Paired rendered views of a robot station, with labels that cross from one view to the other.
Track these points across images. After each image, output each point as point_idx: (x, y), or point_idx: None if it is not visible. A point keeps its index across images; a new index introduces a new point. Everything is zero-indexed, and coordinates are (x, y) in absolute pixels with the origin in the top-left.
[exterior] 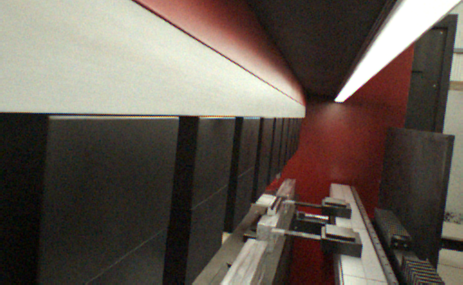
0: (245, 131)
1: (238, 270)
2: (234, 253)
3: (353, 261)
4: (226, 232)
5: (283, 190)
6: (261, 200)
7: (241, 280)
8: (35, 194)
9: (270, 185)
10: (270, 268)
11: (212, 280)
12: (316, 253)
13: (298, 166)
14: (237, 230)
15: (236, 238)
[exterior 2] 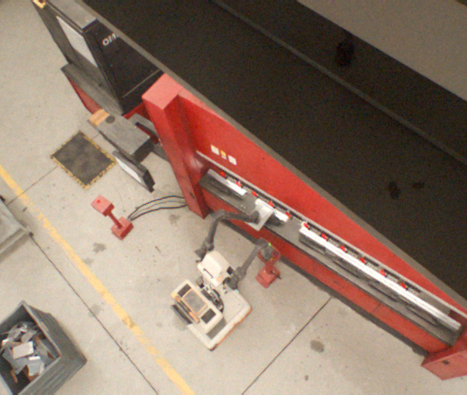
0: None
1: (321, 242)
2: (287, 232)
3: None
4: (89, 181)
5: (235, 188)
6: (267, 211)
7: (326, 243)
8: None
9: (198, 178)
10: (299, 226)
11: (310, 246)
12: (220, 174)
13: (206, 162)
14: (264, 223)
15: (273, 226)
